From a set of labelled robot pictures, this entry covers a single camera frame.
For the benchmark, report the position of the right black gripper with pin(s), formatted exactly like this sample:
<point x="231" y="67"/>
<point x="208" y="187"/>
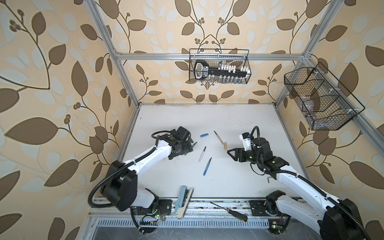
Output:
<point x="238" y="151"/>

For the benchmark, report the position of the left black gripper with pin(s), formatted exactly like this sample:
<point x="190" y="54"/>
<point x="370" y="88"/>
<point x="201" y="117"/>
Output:
<point x="188" y="148"/>

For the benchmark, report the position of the pink white pen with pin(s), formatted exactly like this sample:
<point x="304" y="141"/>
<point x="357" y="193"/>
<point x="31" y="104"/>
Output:
<point x="202" y="154"/>

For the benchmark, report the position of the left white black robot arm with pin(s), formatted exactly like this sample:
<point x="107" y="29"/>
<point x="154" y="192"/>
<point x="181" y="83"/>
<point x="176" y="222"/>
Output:
<point x="120" y="187"/>

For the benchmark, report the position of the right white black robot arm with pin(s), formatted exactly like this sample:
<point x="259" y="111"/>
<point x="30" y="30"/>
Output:
<point x="326" y="214"/>

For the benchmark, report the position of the tan pen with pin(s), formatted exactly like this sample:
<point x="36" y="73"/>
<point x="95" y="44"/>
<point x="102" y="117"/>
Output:
<point x="222" y="142"/>

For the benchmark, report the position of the blue pen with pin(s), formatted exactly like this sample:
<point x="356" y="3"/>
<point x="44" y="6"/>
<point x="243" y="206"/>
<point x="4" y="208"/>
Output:
<point x="207" y="167"/>

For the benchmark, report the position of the light blue stapler tool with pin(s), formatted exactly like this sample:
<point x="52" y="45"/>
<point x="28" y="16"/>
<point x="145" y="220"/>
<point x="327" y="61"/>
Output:
<point x="183" y="201"/>

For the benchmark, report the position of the black socket tool set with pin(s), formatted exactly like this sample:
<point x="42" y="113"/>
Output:
<point x="204" y="71"/>

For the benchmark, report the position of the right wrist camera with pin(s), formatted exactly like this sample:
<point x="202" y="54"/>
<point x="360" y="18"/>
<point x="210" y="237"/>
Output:
<point x="246" y="141"/>

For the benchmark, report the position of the black handled screwdriver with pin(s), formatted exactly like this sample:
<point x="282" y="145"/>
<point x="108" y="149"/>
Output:
<point x="233" y="213"/>

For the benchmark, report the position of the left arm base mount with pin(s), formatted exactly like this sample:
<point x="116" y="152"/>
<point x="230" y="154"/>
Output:
<point x="146" y="220"/>

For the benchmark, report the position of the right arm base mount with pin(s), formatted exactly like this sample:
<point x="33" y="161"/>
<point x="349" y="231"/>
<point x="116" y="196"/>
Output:
<point x="268" y="207"/>

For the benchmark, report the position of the center black wire basket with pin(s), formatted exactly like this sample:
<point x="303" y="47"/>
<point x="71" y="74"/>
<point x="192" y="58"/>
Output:
<point x="228" y="56"/>

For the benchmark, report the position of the black wire basket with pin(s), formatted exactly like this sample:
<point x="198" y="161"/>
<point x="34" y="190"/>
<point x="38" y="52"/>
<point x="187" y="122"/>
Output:
<point x="326" y="103"/>
<point x="228" y="56"/>

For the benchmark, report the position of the right black wire basket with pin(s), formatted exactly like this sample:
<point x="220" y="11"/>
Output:
<point x="326" y="103"/>

